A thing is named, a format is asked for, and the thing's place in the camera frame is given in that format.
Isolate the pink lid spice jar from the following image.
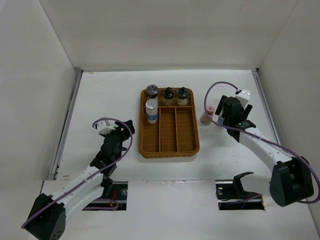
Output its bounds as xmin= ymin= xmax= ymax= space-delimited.
xmin=200 ymin=106 xmax=215 ymax=125

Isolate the blue-label jar silver lid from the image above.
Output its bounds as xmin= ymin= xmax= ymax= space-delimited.
xmin=145 ymin=99 xmax=158 ymax=124

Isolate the shaker with round glass lid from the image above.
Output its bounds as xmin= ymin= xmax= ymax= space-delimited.
xmin=146 ymin=84 xmax=159 ymax=101

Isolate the shaker with black knob lid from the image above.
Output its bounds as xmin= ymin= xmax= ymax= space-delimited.
xmin=162 ymin=87 xmax=175 ymax=106

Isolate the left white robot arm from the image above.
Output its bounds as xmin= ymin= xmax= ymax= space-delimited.
xmin=21 ymin=119 xmax=135 ymax=240

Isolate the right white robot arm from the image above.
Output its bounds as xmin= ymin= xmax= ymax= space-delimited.
xmin=215 ymin=95 xmax=314 ymax=207

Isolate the brown wicker divided tray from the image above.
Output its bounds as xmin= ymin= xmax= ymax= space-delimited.
xmin=138 ymin=88 xmax=200 ymax=159

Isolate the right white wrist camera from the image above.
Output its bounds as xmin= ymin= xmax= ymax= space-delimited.
xmin=235 ymin=88 xmax=252 ymax=108

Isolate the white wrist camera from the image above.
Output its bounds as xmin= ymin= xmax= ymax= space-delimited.
xmin=93 ymin=120 xmax=115 ymax=135
xmin=235 ymin=88 xmax=252 ymax=108

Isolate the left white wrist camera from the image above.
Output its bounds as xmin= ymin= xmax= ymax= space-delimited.
xmin=93 ymin=120 xmax=115 ymax=135

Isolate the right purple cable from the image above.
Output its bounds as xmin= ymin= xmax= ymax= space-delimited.
xmin=204 ymin=81 xmax=320 ymax=203

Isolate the purple cable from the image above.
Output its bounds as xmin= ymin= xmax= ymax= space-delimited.
xmin=21 ymin=116 xmax=133 ymax=230
xmin=204 ymin=81 xmax=320 ymax=203

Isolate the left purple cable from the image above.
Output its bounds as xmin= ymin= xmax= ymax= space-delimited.
xmin=21 ymin=116 xmax=133 ymax=230

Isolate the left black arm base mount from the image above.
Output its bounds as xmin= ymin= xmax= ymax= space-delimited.
xmin=100 ymin=177 xmax=114 ymax=199

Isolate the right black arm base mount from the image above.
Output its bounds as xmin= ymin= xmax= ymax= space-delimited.
xmin=232 ymin=171 xmax=255 ymax=200

